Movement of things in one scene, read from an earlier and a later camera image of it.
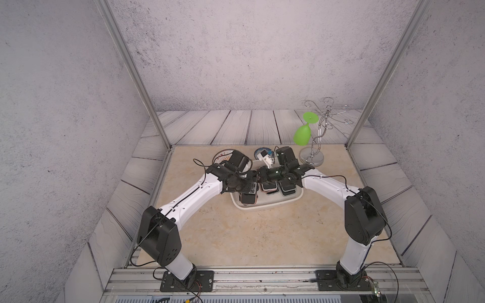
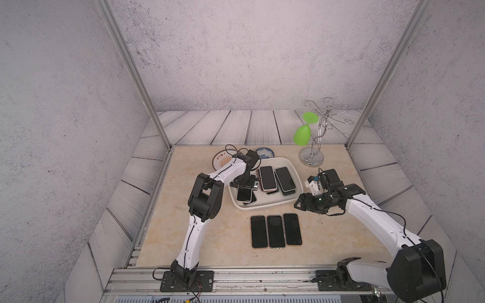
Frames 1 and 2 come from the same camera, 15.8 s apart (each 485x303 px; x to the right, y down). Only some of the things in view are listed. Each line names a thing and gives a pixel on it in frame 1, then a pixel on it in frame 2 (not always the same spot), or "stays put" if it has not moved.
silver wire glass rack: (314, 155) stays put
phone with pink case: (248, 198) → (275, 232)
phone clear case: (287, 185) stays put
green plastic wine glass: (302, 134) stays put
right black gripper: (264, 173) → (307, 197)
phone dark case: (288, 192) stays put
